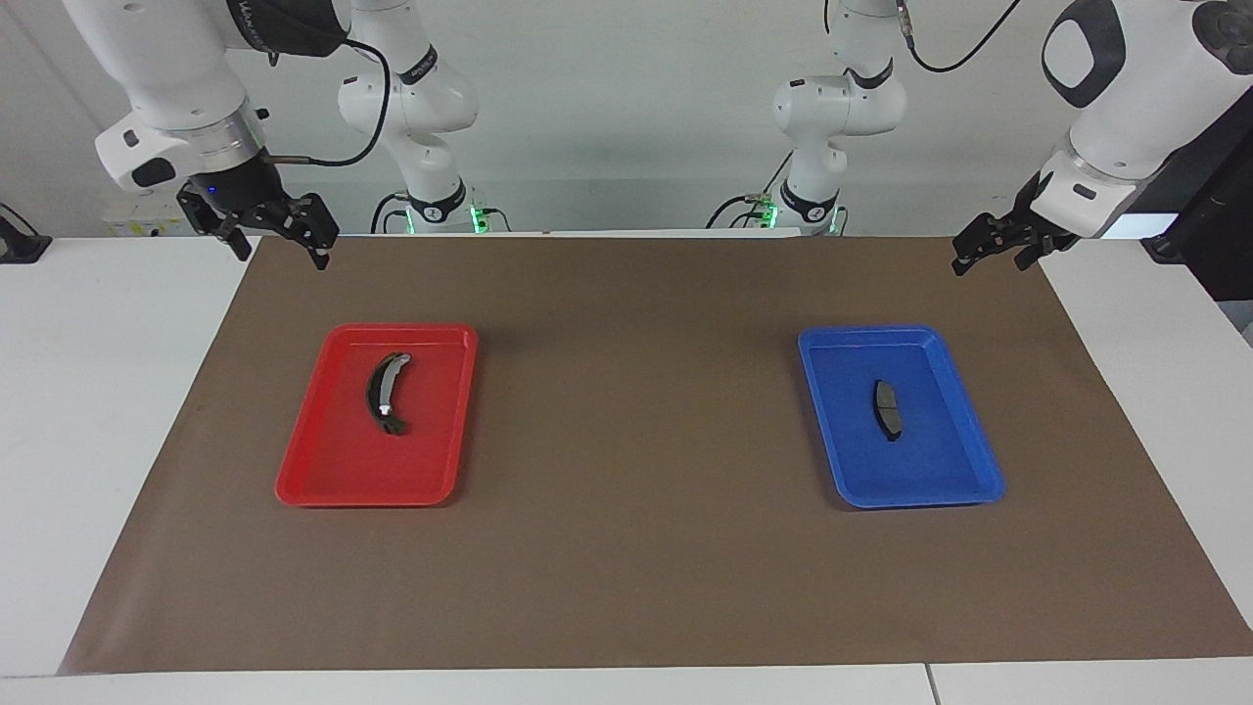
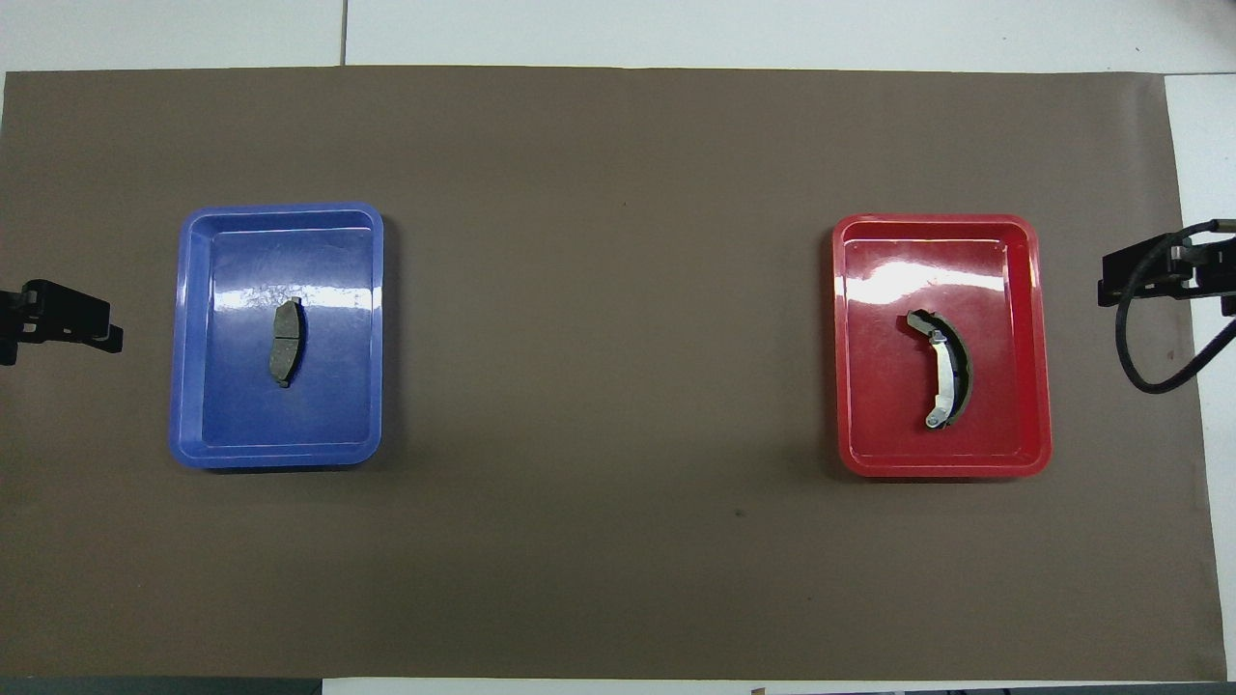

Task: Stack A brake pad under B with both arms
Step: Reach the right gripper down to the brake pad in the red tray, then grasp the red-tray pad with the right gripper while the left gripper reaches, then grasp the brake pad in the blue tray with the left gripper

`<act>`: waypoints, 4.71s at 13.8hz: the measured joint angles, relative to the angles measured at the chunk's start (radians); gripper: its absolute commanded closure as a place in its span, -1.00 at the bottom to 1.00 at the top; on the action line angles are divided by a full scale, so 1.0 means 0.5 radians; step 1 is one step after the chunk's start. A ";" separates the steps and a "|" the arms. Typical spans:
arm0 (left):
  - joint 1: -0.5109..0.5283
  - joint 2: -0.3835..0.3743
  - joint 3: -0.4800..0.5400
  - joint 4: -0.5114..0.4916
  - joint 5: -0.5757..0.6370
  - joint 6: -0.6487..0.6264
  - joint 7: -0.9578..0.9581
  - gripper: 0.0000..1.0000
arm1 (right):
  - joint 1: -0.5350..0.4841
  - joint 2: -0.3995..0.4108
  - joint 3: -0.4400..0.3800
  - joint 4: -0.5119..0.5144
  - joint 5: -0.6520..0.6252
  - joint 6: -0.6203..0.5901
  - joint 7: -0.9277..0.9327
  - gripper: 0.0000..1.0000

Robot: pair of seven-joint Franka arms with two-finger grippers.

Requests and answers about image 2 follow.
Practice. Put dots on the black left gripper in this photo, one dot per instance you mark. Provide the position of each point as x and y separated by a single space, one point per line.
12 323

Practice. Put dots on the dark brake pad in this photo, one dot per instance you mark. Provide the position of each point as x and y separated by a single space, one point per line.
285 344

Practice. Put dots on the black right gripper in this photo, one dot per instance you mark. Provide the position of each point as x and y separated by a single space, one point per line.
1207 270

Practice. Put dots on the brown table mat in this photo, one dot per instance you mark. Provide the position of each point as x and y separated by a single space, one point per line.
618 560

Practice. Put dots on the curved brake shoe silver web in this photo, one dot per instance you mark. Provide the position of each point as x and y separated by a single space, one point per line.
953 367

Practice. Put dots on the red plastic tray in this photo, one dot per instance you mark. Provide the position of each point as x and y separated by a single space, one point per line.
898 405

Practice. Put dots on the blue plastic tray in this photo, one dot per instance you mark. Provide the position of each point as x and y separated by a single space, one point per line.
241 405

